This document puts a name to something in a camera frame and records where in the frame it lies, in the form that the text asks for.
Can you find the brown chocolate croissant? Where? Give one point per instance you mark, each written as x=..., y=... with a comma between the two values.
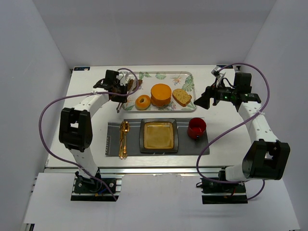
x=132, y=85

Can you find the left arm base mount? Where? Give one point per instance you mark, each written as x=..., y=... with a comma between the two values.
x=85, y=189

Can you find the red mug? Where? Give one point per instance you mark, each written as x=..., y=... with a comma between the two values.
x=196, y=128

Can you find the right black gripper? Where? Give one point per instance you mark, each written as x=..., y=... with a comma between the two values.
x=212, y=95

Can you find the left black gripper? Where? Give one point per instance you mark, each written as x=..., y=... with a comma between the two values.
x=121, y=96

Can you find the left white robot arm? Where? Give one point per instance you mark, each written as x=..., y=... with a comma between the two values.
x=75, y=130

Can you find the blue label sticker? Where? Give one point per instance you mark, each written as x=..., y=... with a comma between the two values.
x=81, y=68

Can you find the grey striped placemat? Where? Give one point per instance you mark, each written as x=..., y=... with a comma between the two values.
x=187, y=146

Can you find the round orange sponge cake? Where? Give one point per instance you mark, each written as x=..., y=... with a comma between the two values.
x=160, y=95

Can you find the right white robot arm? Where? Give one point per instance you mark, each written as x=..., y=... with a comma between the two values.
x=267, y=157

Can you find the square brown ceramic plate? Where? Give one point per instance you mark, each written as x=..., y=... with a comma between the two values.
x=159, y=135

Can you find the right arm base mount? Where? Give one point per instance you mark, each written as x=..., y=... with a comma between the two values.
x=216, y=193

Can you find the aluminium frame rail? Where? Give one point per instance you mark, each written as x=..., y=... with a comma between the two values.
x=117, y=172

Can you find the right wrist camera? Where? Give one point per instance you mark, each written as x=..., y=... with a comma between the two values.
x=219, y=76

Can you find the floral serving tray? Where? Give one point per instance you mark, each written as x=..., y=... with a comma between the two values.
x=174, y=79

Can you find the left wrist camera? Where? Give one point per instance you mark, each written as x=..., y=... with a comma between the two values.
x=122, y=77

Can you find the sliced loaf bread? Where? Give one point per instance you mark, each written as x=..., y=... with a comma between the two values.
x=181, y=97

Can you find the glazed ring donut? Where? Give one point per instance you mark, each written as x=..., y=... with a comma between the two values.
x=142, y=102

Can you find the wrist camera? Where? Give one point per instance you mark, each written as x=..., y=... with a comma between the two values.
x=122, y=77
x=219, y=76

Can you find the gold spoon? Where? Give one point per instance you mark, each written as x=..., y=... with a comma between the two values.
x=125, y=132

